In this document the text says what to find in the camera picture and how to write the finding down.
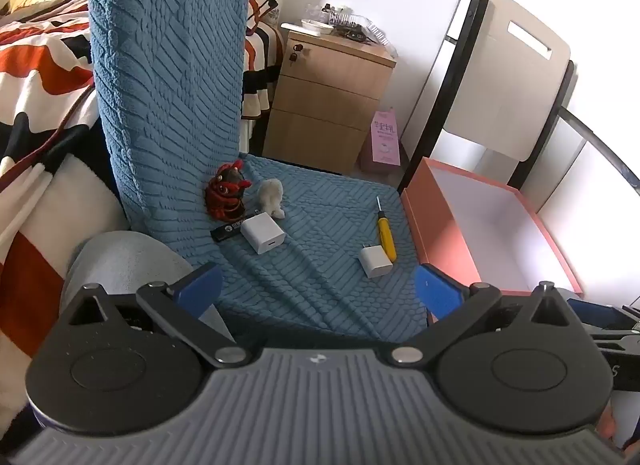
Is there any black usb stick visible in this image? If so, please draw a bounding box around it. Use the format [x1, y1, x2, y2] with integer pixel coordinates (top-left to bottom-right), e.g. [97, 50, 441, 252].
[211, 212, 258, 242]

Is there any large white charger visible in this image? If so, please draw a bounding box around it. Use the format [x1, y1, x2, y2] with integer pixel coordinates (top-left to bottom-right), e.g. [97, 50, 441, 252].
[240, 212, 286, 256]

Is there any blue textured chair cover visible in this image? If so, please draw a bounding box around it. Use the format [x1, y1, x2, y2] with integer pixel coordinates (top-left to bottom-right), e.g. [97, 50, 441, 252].
[87, 0, 432, 346]

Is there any white chair with black frame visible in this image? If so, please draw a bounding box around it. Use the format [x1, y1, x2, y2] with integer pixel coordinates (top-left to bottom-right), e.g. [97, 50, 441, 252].
[397, 0, 576, 196]

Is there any black curved metal rail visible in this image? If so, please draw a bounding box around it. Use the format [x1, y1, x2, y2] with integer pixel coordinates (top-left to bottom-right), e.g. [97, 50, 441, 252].
[557, 105, 640, 196]

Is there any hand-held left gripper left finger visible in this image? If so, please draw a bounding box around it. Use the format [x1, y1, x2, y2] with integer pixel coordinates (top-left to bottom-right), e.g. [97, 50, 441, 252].
[59, 262, 248, 366]

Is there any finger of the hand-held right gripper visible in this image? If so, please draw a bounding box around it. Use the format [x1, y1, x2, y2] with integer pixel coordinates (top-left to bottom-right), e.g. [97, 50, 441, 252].
[567, 297, 640, 346]

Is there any white plush toy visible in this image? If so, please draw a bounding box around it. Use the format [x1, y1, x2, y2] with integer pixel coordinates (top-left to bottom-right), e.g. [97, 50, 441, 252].
[256, 179, 287, 220]

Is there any red plush toy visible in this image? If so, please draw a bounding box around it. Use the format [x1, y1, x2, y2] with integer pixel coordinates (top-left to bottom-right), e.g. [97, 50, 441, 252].
[205, 159, 251, 222]

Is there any clear plastic tray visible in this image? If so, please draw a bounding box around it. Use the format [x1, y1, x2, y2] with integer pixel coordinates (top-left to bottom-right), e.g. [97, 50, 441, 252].
[305, 3, 397, 50]

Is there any small white charger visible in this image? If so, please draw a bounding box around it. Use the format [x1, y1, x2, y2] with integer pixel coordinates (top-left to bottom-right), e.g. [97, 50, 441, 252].
[359, 244, 394, 279]

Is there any wooden nightstand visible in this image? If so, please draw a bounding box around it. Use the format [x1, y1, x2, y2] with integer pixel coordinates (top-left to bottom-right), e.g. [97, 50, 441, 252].
[262, 22, 398, 176]

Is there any yellow screwdriver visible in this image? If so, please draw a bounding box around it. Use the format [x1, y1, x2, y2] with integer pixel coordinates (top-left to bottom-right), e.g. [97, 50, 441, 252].
[376, 196, 399, 264]

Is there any orange cardboard box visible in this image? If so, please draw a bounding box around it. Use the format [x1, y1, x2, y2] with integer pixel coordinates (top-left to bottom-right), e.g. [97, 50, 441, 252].
[400, 157, 585, 299]

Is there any white dish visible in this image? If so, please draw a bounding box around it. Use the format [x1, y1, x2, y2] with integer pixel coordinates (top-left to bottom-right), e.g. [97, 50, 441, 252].
[299, 19, 335, 36]

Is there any striped orange black blanket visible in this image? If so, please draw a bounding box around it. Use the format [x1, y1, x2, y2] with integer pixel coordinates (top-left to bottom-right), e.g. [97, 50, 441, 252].
[0, 0, 282, 346]

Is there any pink paper bag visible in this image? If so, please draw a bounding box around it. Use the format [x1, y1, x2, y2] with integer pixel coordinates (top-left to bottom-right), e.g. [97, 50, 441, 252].
[359, 107, 402, 176]

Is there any person's right hand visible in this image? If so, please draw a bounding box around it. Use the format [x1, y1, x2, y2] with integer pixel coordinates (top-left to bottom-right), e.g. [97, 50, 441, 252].
[597, 394, 632, 448]

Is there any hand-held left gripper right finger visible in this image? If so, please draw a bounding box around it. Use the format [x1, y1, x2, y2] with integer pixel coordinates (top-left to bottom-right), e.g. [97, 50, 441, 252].
[391, 265, 597, 367]

